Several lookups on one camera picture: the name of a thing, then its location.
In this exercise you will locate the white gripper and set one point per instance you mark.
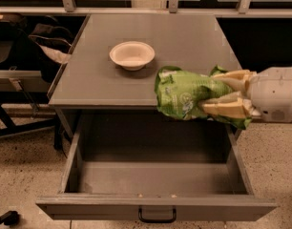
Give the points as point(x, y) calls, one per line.
point(274, 93)

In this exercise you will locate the green rice chip bag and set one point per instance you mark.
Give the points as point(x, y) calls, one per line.
point(182, 95)

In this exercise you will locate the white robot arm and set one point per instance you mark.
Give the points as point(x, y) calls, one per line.
point(265, 96)

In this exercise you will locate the open grey top drawer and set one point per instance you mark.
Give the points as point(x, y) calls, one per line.
point(203, 179)

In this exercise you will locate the dark bag with cloth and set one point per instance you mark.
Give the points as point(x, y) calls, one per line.
point(43, 47)

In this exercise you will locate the white paper bowl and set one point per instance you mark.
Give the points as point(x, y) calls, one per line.
point(132, 55)

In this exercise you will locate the grey cabinet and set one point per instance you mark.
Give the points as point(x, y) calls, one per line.
point(99, 99)

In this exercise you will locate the black chair base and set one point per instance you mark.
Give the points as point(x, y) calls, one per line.
point(24, 105)

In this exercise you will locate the black caster wheel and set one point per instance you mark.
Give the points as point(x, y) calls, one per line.
point(10, 218)

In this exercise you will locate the black drawer handle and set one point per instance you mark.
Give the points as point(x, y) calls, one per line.
point(155, 215)

